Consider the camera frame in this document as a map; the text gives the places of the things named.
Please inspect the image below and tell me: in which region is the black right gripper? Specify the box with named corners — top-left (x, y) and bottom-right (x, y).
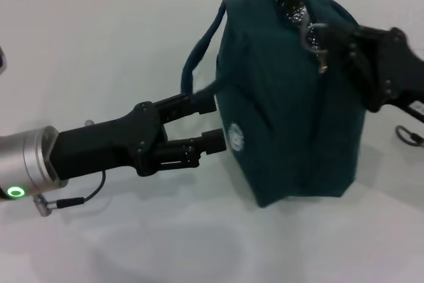
top-left (317, 23), bottom-right (424, 114)

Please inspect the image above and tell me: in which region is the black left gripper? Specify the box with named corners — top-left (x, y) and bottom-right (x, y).
top-left (48, 91), bottom-right (229, 182)

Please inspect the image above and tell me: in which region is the teal insulated lunch bag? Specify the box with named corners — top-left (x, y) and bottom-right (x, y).
top-left (180, 0), bottom-right (368, 209)

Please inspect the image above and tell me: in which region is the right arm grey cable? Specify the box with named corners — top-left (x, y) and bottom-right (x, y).
top-left (395, 125), bottom-right (424, 147)

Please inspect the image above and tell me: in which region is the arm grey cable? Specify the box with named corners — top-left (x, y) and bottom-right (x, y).
top-left (32, 169), bottom-right (107, 218)
top-left (395, 125), bottom-right (424, 147)

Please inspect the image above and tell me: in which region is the left arm grey cable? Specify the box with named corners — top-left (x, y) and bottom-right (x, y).
top-left (32, 169), bottom-right (107, 218)

